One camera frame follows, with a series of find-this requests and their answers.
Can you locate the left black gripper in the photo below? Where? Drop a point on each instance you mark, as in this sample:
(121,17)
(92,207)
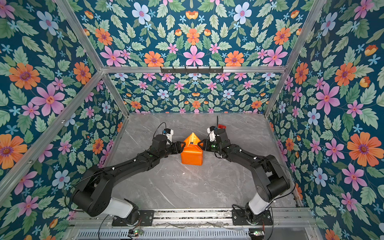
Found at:
(179,149)

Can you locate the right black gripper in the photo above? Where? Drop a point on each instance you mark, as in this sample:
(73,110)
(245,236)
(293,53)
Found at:
(206,144)

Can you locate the yellow orange wrapping paper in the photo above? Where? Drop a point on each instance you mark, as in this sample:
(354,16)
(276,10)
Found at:
(192,154)

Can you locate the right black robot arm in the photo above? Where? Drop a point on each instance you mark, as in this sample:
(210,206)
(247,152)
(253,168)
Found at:
(268,174)

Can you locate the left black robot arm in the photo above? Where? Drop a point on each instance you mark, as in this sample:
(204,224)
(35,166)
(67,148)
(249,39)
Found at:
(93,194)

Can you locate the left small circuit board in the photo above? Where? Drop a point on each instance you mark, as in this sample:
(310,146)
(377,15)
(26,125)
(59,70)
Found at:
(135,233)

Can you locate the small circuit board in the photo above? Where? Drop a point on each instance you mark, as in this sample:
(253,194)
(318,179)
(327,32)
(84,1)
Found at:
(257,234)
(135,233)

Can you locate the right small circuit board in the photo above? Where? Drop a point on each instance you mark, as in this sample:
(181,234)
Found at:
(257,234)

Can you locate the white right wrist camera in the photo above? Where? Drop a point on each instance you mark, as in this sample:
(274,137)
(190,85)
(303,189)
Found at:
(211,133)

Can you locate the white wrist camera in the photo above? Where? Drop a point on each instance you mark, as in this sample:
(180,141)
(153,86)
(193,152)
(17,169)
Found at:
(169,134)
(211,133)

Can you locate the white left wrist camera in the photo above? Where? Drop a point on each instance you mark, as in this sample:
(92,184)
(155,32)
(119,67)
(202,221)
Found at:
(169,134)

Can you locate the aluminium mounting rail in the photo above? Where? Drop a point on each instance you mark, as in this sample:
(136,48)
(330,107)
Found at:
(205,217)

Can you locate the black hook rail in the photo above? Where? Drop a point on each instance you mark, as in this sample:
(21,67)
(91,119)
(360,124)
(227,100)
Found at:
(191,70)

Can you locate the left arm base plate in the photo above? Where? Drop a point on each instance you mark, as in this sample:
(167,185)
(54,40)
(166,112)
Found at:
(143,218)

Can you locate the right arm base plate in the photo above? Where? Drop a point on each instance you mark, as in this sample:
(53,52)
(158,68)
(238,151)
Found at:
(242,216)

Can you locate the white slotted cable duct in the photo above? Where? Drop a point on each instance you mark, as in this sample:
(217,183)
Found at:
(164,234)

